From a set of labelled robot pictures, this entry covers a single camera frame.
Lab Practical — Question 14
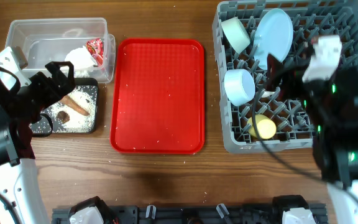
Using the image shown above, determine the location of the crumpled white tissue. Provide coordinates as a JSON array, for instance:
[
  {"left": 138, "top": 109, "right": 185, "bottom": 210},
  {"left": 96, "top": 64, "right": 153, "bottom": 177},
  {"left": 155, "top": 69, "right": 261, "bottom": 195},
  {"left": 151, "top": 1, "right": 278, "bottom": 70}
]
[{"left": 65, "top": 46, "right": 98, "bottom": 70}]

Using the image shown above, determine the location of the red snack wrapper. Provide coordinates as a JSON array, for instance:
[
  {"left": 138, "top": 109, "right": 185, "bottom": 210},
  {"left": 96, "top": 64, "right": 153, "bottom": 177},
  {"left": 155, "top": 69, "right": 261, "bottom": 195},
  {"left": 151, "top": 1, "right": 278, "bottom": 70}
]
[{"left": 86, "top": 38, "right": 104, "bottom": 66}]

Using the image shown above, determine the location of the light blue plate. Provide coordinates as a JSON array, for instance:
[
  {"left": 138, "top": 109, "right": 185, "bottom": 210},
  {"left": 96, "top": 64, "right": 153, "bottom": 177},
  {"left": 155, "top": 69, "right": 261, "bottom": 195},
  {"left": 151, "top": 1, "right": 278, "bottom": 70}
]
[{"left": 253, "top": 8, "right": 293, "bottom": 70}]

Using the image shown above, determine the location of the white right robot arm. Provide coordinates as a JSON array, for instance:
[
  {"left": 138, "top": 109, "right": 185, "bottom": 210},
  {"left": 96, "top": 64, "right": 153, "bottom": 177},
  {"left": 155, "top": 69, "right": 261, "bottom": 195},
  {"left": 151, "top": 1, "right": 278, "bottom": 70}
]
[{"left": 266, "top": 55, "right": 358, "bottom": 223}]

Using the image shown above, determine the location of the white plastic spoon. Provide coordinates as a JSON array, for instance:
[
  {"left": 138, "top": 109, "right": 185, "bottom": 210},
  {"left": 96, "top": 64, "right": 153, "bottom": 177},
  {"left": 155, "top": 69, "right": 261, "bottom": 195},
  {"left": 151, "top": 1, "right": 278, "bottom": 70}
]
[{"left": 261, "top": 91, "right": 275, "bottom": 98}]

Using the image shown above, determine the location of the red serving tray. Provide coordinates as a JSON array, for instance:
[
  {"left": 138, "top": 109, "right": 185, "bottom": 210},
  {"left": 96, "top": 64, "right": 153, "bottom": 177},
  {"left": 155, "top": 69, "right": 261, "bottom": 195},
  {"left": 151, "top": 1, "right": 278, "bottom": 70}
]
[{"left": 109, "top": 38, "right": 205, "bottom": 154}]

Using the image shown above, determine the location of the white rice pile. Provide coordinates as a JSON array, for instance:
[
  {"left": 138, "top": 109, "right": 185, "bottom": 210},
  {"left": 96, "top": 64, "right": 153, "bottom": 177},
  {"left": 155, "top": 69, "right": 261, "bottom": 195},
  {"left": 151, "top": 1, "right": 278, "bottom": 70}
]
[{"left": 31, "top": 85, "right": 98, "bottom": 133}]

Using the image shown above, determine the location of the yellow plastic cup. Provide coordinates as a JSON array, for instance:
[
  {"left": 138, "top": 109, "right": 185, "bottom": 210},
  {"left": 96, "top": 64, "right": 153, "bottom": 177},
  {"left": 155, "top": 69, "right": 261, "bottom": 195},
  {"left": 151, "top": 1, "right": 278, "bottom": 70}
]
[{"left": 247, "top": 114, "right": 277, "bottom": 139}]

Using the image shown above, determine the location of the mint green bowl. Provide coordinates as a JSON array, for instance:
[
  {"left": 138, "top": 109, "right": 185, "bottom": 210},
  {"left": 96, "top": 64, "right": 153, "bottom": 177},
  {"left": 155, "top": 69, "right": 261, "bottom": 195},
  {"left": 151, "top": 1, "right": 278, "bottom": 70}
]
[{"left": 222, "top": 17, "right": 250, "bottom": 54}]

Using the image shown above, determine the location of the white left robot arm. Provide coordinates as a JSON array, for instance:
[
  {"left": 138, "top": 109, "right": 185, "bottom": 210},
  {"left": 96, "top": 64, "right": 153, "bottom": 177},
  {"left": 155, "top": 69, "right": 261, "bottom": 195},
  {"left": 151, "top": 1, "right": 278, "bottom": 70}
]
[{"left": 0, "top": 62, "right": 75, "bottom": 223}]

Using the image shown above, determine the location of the brown carrot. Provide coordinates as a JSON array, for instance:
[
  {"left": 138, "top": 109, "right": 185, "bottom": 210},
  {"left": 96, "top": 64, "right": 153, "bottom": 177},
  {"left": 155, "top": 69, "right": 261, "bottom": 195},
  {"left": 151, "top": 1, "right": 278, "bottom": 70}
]
[{"left": 60, "top": 95, "right": 90, "bottom": 116}]

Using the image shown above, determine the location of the grey dishwasher rack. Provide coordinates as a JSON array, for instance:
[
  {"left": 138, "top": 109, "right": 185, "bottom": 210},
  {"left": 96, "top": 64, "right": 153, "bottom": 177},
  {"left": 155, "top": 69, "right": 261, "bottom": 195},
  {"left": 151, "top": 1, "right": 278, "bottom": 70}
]
[{"left": 212, "top": 0, "right": 358, "bottom": 154}]

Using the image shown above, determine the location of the clear plastic waste bin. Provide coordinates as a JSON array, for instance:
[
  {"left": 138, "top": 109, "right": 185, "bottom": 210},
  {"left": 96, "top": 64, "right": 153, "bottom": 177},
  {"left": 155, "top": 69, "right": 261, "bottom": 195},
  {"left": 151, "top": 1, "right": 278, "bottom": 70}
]
[{"left": 5, "top": 17, "right": 116, "bottom": 83}]

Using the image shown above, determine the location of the light blue rice bowl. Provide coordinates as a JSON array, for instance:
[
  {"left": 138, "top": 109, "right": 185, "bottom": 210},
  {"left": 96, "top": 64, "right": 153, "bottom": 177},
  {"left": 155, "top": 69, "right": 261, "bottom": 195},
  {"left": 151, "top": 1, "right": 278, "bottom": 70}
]
[{"left": 224, "top": 69, "right": 255, "bottom": 106}]

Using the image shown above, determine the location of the black food waste tray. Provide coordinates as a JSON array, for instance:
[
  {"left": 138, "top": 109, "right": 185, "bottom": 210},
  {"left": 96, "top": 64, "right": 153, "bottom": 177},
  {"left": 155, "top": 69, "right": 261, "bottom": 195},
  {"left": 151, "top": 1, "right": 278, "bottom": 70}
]
[{"left": 29, "top": 77, "right": 99, "bottom": 138}]

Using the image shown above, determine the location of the brown food lump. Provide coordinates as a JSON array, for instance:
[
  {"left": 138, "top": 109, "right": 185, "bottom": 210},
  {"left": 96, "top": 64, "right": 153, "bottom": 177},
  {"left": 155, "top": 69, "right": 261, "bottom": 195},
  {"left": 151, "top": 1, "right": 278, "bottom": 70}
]
[{"left": 57, "top": 111, "right": 70, "bottom": 124}]

